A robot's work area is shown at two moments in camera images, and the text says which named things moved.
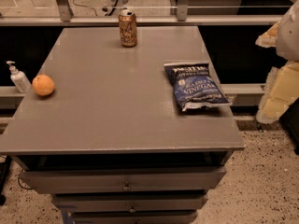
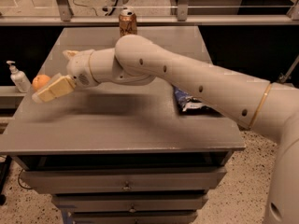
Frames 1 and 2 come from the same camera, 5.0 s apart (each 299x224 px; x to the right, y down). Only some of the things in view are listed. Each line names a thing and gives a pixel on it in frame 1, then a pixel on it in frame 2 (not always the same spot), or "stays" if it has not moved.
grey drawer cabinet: [112, 143] stays
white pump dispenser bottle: [19, 77] stays
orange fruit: [43, 85] stays
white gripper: [289, 36] -> [78, 68]
